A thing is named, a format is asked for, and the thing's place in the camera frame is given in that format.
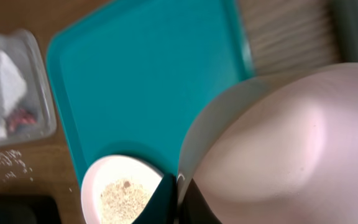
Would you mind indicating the grey dishwasher rack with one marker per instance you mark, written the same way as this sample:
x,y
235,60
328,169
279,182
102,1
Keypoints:
x,y
345,15

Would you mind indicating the black tray bin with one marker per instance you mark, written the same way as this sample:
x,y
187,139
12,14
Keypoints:
x,y
28,209

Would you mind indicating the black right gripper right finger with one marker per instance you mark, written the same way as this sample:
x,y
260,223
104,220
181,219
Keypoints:
x,y
194,209

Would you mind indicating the clear plastic bin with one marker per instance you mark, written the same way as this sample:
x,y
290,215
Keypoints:
x,y
22,47

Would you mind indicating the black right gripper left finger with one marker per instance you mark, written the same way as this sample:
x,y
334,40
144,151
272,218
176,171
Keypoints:
x,y
162,206

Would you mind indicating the white plate with crumbs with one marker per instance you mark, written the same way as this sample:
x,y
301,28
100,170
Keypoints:
x,y
116,189

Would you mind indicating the teal plastic tray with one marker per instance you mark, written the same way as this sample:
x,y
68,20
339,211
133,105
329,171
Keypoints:
x,y
131,77

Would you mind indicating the red snack wrapper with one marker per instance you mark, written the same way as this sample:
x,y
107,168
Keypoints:
x,y
18,118

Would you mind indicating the pink small bowl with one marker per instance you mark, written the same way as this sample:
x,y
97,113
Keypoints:
x,y
278,149

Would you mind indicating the scattered rice grains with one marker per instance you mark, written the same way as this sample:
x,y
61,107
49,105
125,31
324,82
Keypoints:
x,y
12,167

